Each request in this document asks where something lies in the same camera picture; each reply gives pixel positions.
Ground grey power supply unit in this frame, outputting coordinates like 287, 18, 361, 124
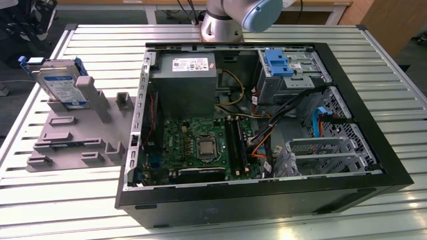
151, 51, 220, 120

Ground thin red wire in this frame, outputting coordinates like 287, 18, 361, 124
317, 116, 329, 138

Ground blue wire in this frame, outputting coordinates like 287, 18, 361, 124
312, 106, 335, 138

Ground yellow wire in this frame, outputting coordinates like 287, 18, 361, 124
215, 69, 247, 108

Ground blue plastic drive latch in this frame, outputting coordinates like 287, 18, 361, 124
263, 49, 295, 77

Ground orange wire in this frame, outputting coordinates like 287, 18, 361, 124
249, 139, 268, 159

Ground black cable bundle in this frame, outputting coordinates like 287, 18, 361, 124
261, 86, 331, 178

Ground grey metal drive cage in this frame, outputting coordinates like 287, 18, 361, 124
255, 48, 333, 106

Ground green motherboard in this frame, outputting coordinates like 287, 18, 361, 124
139, 116, 264, 187

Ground grey plastic parts rack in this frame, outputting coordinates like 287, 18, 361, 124
25, 76, 137, 173

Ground black RAM stick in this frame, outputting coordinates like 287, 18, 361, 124
233, 116, 251, 174

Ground spare RAM stick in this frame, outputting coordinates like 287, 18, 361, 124
49, 142, 84, 149

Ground grey metal disk bay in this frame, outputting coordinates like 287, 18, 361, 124
284, 136, 380, 176

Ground black graphics card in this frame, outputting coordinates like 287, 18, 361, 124
176, 166, 228, 183

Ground black PC case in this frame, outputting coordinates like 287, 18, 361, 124
113, 41, 415, 229

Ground wooden desk white legs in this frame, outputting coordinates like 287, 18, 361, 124
56, 0, 355, 26

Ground hard disk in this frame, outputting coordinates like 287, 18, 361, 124
17, 56, 90, 110

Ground silver CPU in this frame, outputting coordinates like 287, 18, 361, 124
199, 141, 217, 155

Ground wooden cabinet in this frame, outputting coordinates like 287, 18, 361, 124
339, 0, 427, 58

